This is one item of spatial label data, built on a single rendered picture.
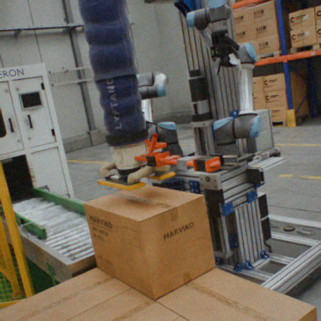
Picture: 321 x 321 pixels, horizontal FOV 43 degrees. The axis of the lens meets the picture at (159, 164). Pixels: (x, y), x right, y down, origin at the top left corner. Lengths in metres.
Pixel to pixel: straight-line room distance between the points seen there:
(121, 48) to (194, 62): 0.75
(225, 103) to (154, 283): 1.21
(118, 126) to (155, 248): 0.62
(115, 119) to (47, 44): 10.33
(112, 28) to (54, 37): 10.44
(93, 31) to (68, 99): 10.33
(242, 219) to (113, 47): 1.42
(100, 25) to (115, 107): 0.39
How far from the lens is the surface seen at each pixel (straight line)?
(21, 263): 3.23
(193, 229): 2.09
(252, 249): 2.93
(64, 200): 3.95
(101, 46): 2.06
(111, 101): 2.06
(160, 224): 1.96
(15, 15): 12.14
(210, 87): 2.61
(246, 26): 10.43
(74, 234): 3.21
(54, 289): 2.40
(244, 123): 2.33
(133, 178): 1.99
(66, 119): 12.28
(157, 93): 2.56
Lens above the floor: 1.54
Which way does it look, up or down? 11 degrees down
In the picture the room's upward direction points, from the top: 10 degrees counter-clockwise
